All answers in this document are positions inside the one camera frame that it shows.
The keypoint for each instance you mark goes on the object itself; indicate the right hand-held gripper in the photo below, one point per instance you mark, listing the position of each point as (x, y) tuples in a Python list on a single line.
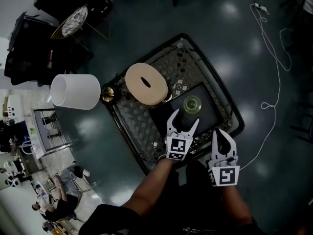
[(225, 175)]

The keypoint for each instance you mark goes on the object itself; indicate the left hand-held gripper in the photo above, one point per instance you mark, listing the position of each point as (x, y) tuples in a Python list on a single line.
[(178, 146)]

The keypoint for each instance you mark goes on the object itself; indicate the clear drinking glass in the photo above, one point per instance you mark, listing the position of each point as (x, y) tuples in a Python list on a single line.
[(192, 104)]

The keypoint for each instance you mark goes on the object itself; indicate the black tray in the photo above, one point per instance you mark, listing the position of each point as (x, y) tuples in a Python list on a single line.
[(210, 111)]

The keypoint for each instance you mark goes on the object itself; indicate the person's right forearm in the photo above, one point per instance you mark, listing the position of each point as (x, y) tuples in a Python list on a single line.
[(236, 204)]

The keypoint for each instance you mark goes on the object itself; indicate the person's left forearm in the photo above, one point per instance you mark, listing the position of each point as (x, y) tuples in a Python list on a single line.
[(149, 190)]

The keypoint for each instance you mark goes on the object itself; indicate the black glass-top coffee table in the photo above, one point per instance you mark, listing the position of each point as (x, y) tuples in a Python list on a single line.
[(137, 116)]

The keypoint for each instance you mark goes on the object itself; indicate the beige round tissue box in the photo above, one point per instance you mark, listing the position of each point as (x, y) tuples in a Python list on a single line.
[(146, 82)]

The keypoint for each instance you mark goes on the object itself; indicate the person's black shirt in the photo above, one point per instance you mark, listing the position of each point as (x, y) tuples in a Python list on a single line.
[(190, 212)]

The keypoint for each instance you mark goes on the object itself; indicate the dark blue chair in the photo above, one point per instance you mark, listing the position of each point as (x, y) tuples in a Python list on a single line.
[(310, 131)]

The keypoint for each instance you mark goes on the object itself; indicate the small white box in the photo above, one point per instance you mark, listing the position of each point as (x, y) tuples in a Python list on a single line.
[(86, 172)]

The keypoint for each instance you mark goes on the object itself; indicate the white shade table lamp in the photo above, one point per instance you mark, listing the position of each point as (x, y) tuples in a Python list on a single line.
[(75, 92)]

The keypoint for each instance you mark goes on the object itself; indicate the black office chair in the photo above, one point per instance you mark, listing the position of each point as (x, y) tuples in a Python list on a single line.
[(36, 55)]

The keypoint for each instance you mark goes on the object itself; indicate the white table with metal frame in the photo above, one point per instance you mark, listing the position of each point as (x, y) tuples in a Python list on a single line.
[(39, 131)]

